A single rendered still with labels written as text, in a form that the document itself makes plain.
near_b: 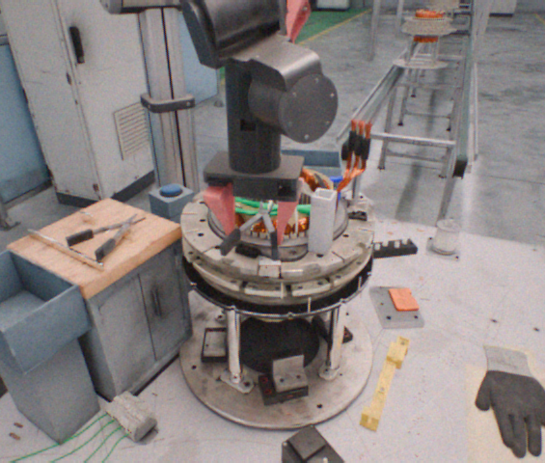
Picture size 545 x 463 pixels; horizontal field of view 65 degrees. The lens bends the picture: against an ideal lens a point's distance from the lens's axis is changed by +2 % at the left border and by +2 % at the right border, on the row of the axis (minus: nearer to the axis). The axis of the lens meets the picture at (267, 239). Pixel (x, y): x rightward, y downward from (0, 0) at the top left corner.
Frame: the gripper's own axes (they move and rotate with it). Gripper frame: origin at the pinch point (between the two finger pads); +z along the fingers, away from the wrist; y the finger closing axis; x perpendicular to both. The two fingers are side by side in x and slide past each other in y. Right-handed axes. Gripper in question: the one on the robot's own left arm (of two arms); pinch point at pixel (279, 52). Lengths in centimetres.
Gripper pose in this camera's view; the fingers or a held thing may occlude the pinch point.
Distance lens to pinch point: 64.8
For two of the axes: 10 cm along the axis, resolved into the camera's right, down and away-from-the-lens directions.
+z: -1.1, 9.7, 2.2
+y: 9.6, 1.6, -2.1
